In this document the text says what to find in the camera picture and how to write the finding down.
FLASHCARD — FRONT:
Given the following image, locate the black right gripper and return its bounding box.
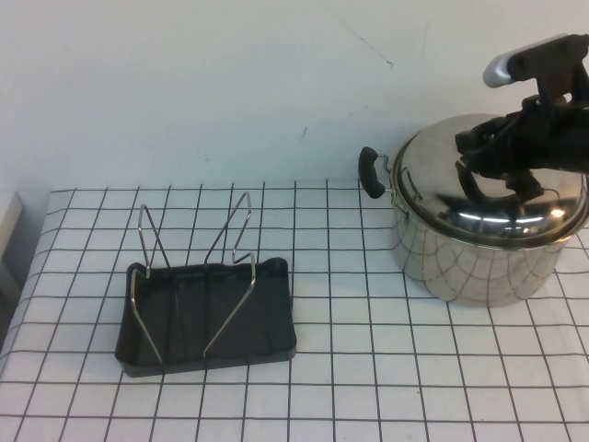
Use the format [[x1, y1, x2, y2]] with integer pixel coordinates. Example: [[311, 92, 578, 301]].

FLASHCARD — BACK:
[[454, 94, 589, 200]]

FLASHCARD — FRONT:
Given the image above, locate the steel pot lid black knob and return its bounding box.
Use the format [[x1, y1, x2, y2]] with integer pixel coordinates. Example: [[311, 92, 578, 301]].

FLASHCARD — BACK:
[[393, 114, 588, 243]]

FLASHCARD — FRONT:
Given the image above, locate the stainless steel cooking pot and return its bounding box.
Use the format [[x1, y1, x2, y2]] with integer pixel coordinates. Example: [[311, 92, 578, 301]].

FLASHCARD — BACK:
[[357, 145, 589, 308]]

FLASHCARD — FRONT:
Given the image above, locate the white black-checked tablecloth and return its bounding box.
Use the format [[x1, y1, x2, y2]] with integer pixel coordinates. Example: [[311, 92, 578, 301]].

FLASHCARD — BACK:
[[0, 179, 589, 442]]

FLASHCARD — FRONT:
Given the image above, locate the beige box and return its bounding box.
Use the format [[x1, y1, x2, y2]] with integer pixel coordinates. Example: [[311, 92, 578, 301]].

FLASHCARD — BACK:
[[0, 191, 24, 298]]

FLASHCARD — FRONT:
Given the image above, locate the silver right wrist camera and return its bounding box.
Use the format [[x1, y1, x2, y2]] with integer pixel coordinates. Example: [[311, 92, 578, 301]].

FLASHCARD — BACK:
[[481, 33, 589, 108]]

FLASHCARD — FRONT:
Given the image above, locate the black wire lid rack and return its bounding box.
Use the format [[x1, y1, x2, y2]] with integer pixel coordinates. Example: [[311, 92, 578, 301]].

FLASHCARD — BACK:
[[113, 191, 298, 379]]

